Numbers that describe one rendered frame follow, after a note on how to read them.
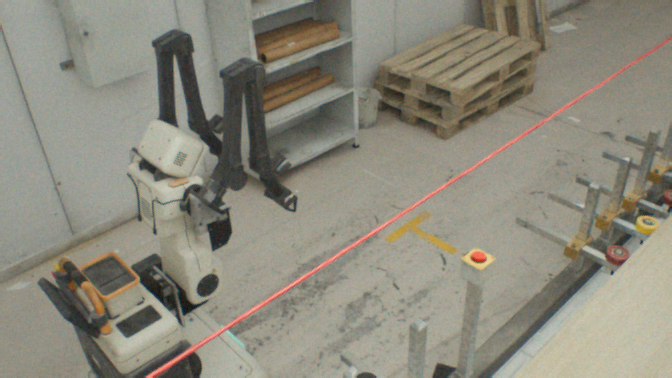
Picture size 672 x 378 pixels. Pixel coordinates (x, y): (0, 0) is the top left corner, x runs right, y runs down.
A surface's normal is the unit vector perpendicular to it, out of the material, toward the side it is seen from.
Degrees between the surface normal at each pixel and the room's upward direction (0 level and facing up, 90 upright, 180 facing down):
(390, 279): 0
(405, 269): 0
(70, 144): 90
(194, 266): 90
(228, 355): 0
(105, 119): 90
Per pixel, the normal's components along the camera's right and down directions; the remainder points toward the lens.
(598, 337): -0.04, -0.83
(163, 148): -0.57, -0.25
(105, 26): 0.68, 0.38
